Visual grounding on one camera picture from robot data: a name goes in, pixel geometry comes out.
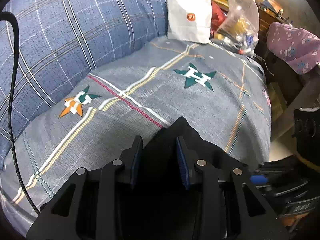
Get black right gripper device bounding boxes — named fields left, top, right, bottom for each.
left=251, top=107, right=319, bottom=238

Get red cloth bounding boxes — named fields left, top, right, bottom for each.
left=210, top=1, right=226, bottom=37

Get purple floral cloth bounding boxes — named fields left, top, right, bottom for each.
left=267, top=22, right=320, bottom=75

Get blue plaid quilt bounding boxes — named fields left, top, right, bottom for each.
left=1, top=0, right=167, bottom=159

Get black pants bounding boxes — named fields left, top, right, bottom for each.
left=87, top=116, right=256, bottom=240

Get white paper shopping bag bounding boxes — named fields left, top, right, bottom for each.
left=167, top=0, right=212, bottom=44

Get clear plastic bag with items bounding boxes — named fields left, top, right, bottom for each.
left=214, top=0, right=259, bottom=55

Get grey star-patterned bed sheet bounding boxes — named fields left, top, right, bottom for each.
left=0, top=35, right=273, bottom=235

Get black cable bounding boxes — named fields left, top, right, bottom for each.
left=0, top=11, right=41, bottom=216

